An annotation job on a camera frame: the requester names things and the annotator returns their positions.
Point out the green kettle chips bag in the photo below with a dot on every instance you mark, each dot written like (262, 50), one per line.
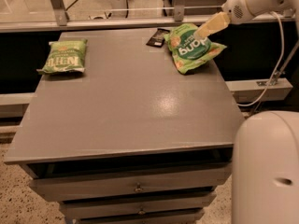
(64, 57)

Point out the grey metal railing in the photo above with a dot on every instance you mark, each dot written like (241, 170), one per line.
(67, 15)

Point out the black rxbar chocolate bar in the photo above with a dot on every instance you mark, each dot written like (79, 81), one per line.
(157, 40)

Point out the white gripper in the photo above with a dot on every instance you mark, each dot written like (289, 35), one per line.
(234, 9)

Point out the middle grey drawer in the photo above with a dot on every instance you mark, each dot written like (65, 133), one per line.
(138, 205)

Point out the top grey drawer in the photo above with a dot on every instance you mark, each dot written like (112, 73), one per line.
(82, 187)

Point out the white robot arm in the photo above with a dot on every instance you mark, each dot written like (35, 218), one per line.
(265, 176)

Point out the grey low side shelf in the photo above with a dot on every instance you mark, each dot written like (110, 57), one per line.
(248, 91)

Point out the bottom grey drawer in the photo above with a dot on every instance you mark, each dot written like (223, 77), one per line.
(167, 217)

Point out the grey drawer cabinet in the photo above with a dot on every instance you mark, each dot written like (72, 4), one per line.
(130, 110)

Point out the grey drawer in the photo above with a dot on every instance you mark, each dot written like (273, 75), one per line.
(167, 217)
(138, 205)
(82, 187)

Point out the green dang rice chip bag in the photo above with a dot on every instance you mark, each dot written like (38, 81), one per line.
(187, 52)

